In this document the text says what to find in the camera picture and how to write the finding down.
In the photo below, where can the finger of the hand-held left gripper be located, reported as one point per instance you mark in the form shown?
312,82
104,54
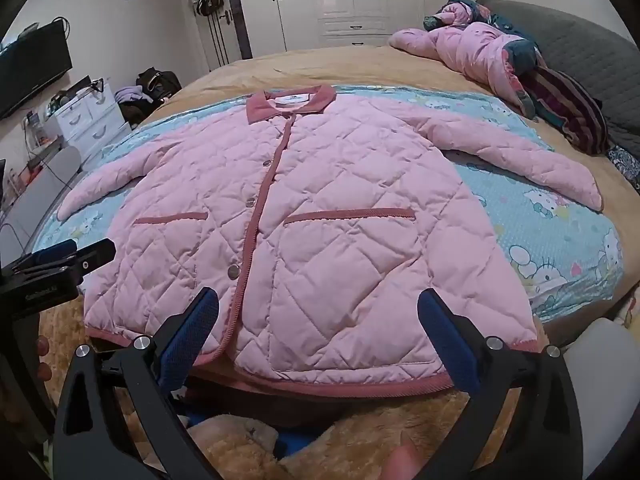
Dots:
52,252
90,257

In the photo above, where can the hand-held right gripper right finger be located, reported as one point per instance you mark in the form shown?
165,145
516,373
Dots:
445,340

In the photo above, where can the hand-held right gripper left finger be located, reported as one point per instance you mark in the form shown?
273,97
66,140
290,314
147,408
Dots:
190,340

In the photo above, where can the pink quilted jacket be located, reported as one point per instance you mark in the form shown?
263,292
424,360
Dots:
350,210

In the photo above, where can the purple clothes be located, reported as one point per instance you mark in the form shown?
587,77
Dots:
129,96

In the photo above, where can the person's left hand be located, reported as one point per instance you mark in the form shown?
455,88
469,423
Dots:
44,355

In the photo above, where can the person's right hand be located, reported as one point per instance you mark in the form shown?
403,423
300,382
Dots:
402,465

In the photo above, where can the grey bench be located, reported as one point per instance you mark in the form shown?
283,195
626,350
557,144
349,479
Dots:
45,185

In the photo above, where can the fluffy tan blanket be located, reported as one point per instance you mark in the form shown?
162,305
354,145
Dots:
240,440

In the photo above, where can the white drawer chest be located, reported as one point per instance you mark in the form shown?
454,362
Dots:
90,115

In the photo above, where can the blue cartoon printed blanket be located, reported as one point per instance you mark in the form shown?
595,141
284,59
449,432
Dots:
550,230

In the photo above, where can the black bag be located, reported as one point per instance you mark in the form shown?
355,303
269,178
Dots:
157,82

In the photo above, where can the dark patterned cloth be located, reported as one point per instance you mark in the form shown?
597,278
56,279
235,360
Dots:
625,162

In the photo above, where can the dark striped pillow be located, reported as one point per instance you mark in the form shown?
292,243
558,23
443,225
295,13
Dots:
570,105

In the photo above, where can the white door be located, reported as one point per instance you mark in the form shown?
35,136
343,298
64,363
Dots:
235,25

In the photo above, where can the pink floral comforter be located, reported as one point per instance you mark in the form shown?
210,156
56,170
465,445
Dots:
470,50

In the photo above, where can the grey quilted headboard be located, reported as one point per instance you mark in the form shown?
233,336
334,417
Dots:
575,40

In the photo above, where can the white wardrobe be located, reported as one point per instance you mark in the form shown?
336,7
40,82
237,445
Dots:
310,0

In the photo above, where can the black wall television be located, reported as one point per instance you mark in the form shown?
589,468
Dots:
30,75

